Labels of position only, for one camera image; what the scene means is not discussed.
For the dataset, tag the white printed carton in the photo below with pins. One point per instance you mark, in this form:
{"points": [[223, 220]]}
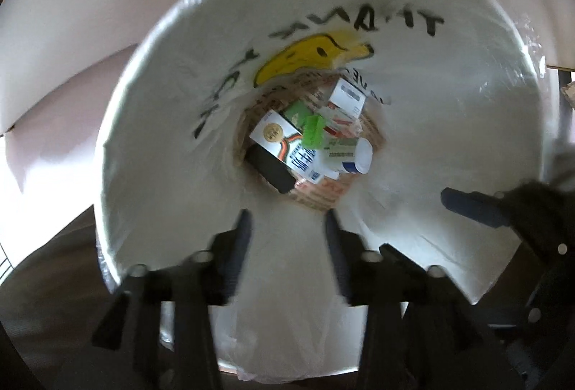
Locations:
{"points": [[346, 100]]}

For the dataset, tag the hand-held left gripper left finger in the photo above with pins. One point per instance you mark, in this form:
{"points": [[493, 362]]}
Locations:
{"points": [[236, 255]]}

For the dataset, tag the white plastic bag with smiley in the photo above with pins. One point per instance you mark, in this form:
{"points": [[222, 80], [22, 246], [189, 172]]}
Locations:
{"points": [[310, 199]]}

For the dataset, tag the green and white carton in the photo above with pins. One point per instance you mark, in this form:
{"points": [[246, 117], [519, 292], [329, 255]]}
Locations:
{"points": [[295, 111]]}

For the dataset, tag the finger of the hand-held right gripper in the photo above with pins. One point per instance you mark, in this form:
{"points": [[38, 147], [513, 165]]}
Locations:
{"points": [[471, 205]]}

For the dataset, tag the white carton gold seal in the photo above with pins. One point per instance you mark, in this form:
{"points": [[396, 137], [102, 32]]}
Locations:
{"points": [[274, 134]]}

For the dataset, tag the red and white carton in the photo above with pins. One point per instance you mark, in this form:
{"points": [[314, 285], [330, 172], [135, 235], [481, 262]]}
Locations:
{"points": [[337, 121]]}

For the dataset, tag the black rectangular device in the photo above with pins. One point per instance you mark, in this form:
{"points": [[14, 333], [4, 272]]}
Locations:
{"points": [[269, 170]]}

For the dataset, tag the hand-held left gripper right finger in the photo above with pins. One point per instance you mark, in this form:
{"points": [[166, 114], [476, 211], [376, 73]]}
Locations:
{"points": [[341, 264]]}

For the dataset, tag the green small packet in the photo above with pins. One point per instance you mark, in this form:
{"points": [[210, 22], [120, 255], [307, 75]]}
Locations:
{"points": [[313, 131]]}

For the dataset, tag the white plastic bag banana print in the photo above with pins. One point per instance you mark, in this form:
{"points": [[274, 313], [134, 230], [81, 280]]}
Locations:
{"points": [[404, 102]]}

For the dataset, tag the white labelled plastic container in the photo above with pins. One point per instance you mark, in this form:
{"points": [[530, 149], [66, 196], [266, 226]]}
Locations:
{"points": [[361, 154]]}

